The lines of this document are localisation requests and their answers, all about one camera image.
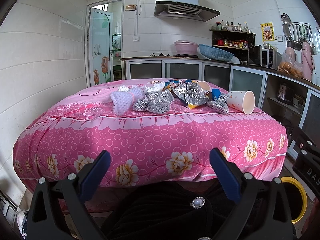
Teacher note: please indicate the yellow wall poster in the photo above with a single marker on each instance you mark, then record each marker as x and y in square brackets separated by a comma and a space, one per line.
[267, 32]

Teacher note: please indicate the black microwave oven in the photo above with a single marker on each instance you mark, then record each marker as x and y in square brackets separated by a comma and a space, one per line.
[264, 57]

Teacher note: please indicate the dark wooden spice shelf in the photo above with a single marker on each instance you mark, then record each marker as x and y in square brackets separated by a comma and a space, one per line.
[235, 42]

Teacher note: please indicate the silver foil snack bag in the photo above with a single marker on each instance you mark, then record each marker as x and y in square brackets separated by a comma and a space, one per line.
[190, 94]

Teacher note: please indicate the pink thermos flask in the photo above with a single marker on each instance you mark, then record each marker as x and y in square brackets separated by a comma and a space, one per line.
[291, 52]
[307, 61]

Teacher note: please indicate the white kitchen cabinet run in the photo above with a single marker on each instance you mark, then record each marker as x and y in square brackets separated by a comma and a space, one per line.
[263, 82]

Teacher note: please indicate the white polka dot paper cup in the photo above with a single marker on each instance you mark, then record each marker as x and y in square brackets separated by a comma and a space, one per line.
[241, 101]

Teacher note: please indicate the hanging utensil rack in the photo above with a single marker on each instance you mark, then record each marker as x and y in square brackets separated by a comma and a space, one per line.
[297, 33]

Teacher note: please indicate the glass door with flower decals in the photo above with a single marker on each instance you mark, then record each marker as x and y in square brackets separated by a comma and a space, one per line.
[103, 34]

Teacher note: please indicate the yellow rimmed black trash bin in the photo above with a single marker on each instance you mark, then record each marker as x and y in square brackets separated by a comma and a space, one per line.
[296, 197]

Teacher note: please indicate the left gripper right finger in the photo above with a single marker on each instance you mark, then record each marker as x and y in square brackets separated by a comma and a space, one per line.
[261, 207]

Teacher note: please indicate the silver glitter cloth scrap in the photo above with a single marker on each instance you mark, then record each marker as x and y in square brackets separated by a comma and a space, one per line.
[155, 102]

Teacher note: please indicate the blue plastic basin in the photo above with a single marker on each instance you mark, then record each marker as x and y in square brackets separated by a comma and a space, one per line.
[214, 53]

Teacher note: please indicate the steel range hood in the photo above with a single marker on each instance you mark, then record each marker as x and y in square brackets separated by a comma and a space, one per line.
[189, 9]

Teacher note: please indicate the pink floral tablecloth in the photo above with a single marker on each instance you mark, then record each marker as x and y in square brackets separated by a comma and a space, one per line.
[145, 147]

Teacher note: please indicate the bag of orange snacks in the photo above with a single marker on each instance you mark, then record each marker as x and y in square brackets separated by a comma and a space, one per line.
[289, 66]

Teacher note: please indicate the lavender foam fruit net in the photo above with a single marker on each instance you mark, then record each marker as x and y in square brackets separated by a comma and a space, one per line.
[124, 98]

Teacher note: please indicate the blue wrapper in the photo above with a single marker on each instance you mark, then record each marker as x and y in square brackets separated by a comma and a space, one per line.
[215, 94]

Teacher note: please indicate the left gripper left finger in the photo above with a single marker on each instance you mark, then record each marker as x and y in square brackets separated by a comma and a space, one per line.
[46, 220]

